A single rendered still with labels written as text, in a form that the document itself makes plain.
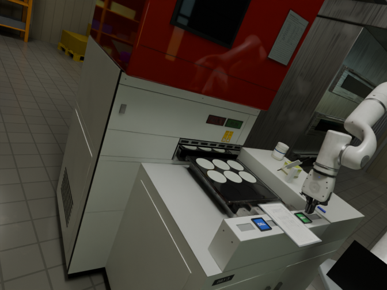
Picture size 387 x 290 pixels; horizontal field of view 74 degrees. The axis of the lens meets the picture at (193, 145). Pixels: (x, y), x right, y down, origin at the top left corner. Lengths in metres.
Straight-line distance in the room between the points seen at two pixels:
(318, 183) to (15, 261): 1.61
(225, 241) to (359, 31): 2.44
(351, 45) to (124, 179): 2.37
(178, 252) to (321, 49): 2.50
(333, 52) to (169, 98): 2.10
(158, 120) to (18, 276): 1.14
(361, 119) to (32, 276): 1.75
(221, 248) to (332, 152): 0.52
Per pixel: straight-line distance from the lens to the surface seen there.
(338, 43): 2.96
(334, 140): 1.05
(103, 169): 1.22
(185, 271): 0.97
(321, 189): 1.08
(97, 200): 1.33
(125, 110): 1.09
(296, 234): 1.02
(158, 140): 1.22
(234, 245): 0.85
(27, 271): 1.80
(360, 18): 2.94
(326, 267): 1.28
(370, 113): 1.17
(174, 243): 1.00
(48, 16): 7.56
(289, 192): 1.36
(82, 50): 6.53
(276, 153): 1.64
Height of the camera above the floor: 1.43
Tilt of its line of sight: 22 degrees down
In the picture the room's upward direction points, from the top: 23 degrees clockwise
